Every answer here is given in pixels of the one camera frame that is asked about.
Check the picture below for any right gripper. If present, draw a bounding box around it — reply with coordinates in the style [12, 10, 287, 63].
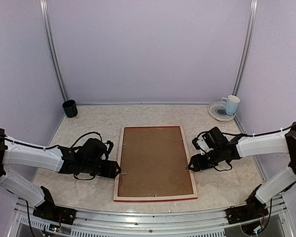
[187, 147, 223, 172]

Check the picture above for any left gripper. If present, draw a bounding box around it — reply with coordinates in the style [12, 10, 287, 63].
[81, 160, 121, 179]

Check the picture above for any red wooden picture frame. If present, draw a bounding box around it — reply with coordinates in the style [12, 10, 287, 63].
[113, 125, 199, 203]

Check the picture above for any brown cardboard backing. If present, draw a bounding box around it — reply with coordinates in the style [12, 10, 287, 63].
[117, 127, 195, 198]

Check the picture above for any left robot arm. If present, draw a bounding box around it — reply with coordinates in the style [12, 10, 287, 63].
[0, 128, 121, 220]

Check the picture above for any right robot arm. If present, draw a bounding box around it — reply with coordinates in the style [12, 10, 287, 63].
[187, 122, 296, 219]

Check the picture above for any white patterned plate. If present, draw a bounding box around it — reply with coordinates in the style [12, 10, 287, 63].
[207, 102, 235, 122]

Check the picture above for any light blue mug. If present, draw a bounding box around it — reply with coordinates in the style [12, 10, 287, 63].
[221, 95, 241, 115]

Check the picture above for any black cup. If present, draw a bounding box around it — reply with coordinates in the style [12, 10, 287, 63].
[62, 99, 78, 118]

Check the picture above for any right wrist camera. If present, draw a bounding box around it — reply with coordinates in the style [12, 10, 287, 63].
[192, 137, 208, 153]

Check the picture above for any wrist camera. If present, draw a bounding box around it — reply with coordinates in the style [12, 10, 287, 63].
[192, 137, 208, 153]
[105, 140, 114, 154]

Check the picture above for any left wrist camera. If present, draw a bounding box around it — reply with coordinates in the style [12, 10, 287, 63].
[105, 140, 114, 154]

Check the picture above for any front aluminium rail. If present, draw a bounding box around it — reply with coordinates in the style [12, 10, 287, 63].
[4, 195, 296, 237]

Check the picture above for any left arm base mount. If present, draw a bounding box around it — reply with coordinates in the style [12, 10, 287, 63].
[33, 204, 76, 225]

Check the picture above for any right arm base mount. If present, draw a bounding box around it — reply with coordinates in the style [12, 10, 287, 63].
[225, 205, 269, 225]

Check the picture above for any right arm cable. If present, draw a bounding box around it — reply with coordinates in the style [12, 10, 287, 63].
[196, 113, 296, 139]

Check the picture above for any right aluminium post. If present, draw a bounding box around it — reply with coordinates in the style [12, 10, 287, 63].
[232, 0, 258, 96]

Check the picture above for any aluminium post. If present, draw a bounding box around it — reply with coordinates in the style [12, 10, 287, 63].
[232, 0, 258, 96]
[39, 0, 69, 102]

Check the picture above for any left aluminium post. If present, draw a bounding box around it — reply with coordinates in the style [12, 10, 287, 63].
[39, 0, 69, 102]

